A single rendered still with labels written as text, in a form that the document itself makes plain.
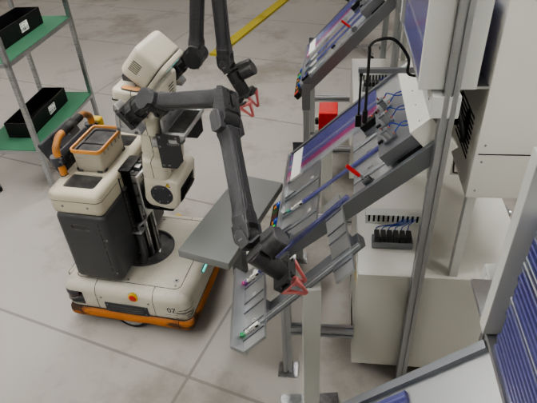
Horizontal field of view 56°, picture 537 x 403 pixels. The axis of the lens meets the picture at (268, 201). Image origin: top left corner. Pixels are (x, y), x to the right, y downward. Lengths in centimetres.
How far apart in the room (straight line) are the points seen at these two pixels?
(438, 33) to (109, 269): 176
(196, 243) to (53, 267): 126
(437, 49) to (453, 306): 106
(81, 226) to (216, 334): 84
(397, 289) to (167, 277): 111
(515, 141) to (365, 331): 101
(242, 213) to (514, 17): 89
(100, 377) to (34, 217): 145
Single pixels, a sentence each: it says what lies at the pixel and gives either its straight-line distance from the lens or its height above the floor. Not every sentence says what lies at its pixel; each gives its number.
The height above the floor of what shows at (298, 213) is 78.
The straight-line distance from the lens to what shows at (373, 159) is 187.
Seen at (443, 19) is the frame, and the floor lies 159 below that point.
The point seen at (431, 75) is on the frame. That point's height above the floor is 143.
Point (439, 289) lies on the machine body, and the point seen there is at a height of 56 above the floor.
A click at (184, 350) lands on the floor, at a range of 260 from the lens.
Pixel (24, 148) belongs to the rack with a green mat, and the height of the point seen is 35.
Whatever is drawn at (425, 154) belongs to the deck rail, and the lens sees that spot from 168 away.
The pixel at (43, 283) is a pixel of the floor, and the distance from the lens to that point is 317.
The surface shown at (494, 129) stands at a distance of 168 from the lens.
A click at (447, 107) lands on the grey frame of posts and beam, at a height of 135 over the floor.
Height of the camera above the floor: 204
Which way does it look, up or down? 37 degrees down
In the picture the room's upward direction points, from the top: 4 degrees counter-clockwise
